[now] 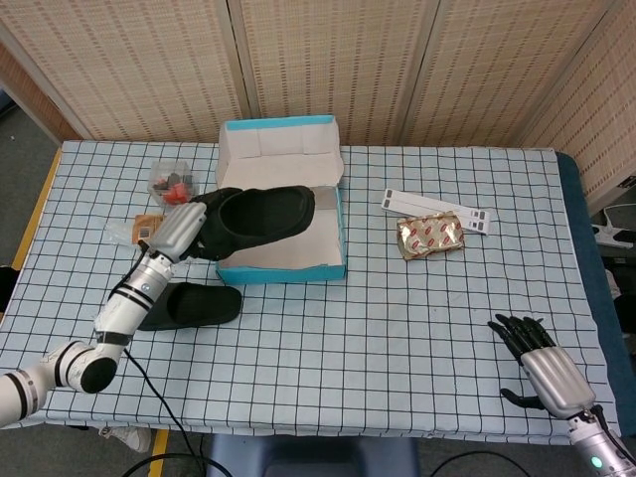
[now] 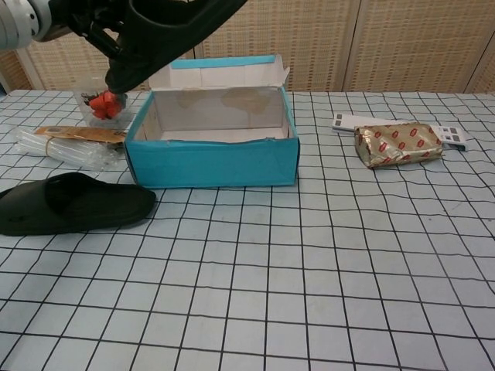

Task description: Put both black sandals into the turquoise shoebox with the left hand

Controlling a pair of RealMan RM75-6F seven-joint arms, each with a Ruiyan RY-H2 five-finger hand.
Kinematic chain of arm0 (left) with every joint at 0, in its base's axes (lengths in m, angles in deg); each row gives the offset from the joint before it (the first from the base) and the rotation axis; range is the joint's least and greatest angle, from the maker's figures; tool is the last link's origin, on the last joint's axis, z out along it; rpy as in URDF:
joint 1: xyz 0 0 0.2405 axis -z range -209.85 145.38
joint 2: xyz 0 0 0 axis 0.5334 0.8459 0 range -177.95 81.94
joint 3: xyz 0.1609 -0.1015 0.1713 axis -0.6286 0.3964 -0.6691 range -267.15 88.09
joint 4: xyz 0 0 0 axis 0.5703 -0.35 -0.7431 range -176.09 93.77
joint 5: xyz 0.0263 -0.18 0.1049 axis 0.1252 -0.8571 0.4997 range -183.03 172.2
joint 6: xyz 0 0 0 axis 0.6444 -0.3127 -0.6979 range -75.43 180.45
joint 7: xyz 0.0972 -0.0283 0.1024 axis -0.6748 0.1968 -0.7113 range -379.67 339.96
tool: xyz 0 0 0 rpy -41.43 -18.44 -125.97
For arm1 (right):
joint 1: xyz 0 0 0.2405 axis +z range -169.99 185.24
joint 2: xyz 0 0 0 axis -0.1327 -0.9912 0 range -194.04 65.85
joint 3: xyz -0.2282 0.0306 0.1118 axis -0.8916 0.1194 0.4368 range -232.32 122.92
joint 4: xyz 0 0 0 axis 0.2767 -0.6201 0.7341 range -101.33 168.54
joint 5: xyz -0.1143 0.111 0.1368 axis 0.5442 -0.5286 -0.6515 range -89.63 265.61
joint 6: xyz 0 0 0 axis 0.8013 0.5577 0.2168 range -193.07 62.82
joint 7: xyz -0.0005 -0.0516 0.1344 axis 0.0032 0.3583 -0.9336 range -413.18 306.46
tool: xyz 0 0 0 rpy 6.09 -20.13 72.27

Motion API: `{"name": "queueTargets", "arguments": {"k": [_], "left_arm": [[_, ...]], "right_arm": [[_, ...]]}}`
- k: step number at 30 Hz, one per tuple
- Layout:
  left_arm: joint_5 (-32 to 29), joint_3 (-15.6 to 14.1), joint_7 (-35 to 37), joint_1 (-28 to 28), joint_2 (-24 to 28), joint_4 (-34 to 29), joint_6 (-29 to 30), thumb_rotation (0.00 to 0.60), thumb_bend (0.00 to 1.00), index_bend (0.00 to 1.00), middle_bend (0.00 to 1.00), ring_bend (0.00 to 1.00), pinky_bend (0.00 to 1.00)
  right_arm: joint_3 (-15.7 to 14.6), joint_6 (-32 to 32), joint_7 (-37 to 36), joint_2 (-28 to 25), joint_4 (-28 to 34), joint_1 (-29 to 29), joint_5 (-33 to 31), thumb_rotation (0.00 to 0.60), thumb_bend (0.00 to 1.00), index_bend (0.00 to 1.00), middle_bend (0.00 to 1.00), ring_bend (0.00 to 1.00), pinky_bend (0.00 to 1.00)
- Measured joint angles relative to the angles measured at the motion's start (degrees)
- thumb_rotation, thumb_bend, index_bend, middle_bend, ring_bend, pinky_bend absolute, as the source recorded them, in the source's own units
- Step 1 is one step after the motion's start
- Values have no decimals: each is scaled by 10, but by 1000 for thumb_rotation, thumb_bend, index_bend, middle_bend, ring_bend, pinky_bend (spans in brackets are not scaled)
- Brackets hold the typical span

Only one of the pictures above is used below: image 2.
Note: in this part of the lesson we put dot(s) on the clear box with red parts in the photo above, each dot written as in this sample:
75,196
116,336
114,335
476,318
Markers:
104,106

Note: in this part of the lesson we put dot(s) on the bamboo folding screen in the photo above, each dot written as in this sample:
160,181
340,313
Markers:
386,38

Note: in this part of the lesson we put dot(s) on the black slipper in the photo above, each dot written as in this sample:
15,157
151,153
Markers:
96,208
162,35

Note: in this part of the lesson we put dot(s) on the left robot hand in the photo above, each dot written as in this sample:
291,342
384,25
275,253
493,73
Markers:
85,17

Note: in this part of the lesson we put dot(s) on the clear bag of sticks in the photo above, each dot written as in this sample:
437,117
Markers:
69,152

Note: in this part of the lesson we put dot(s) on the blue cardboard shoe box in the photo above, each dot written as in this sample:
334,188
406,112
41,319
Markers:
209,166

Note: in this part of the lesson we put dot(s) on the gold foil packet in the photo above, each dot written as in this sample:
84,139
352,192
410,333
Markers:
398,143

